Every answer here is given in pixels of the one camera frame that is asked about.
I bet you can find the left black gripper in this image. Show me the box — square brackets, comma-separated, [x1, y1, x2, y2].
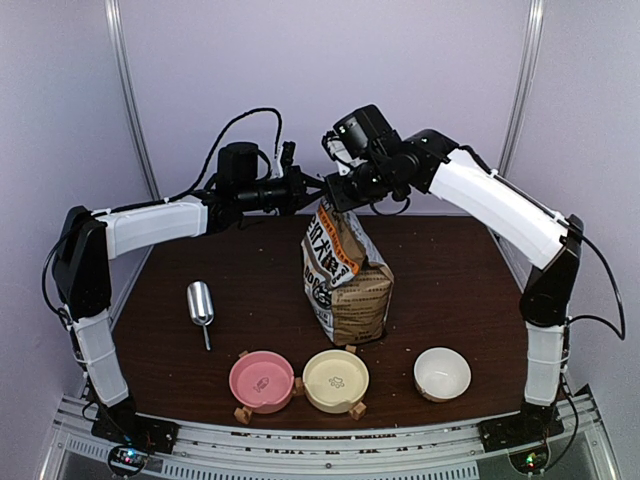
[237, 165, 330, 216]

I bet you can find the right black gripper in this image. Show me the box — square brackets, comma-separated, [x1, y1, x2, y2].
[325, 155, 403, 212]

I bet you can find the brown dog food bag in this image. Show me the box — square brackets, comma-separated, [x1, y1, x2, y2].
[301, 199, 394, 346]

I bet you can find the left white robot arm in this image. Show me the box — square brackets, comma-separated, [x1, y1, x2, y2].
[52, 142, 326, 451]

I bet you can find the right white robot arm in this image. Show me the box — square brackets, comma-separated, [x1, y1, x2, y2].
[321, 104, 583, 451]

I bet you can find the metal food scoop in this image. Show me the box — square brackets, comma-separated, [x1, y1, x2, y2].
[187, 281, 215, 351]

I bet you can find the yellow pet bowl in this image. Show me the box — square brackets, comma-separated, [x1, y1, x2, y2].
[302, 349, 370, 414]

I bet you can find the pink pet bowl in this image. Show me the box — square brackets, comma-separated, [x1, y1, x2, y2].
[229, 351, 295, 414]

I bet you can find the white ceramic bowl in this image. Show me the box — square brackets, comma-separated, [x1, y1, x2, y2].
[413, 347, 472, 403]

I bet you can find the wooden bowl stand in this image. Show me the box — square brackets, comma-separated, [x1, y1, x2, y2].
[234, 345, 367, 425]

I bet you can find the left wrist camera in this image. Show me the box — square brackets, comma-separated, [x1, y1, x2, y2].
[276, 141, 296, 178]

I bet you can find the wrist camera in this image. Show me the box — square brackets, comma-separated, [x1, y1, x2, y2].
[321, 131, 353, 176]
[276, 141, 296, 178]

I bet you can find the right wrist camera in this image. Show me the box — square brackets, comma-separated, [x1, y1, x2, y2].
[321, 131, 353, 176]

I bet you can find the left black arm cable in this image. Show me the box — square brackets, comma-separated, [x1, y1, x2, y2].
[189, 106, 285, 194]

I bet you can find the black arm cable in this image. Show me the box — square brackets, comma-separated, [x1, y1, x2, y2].
[189, 106, 285, 194]
[569, 234, 629, 341]

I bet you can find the right aluminium frame post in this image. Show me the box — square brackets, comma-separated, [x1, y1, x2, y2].
[498, 0, 545, 176]

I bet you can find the aluminium frame post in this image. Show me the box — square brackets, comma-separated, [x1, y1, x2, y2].
[104, 0, 161, 200]
[498, 0, 545, 176]

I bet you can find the left aluminium frame post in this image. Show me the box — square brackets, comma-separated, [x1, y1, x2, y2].
[104, 0, 161, 200]

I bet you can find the front aluminium rail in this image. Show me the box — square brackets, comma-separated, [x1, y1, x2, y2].
[36, 394, 622, 479]

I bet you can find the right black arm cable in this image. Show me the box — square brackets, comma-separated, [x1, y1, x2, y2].
[569, 234, 629, 341]

